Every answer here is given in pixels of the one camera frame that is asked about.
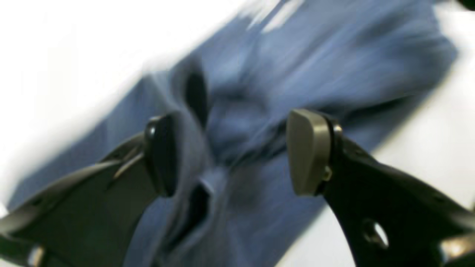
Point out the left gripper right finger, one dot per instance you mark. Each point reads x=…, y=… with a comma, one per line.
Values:
x=389, y=218

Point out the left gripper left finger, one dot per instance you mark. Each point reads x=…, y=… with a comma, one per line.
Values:
x=88, y=218

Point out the navy blue T-shirt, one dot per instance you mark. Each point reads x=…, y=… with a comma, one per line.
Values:
x=369, y=63

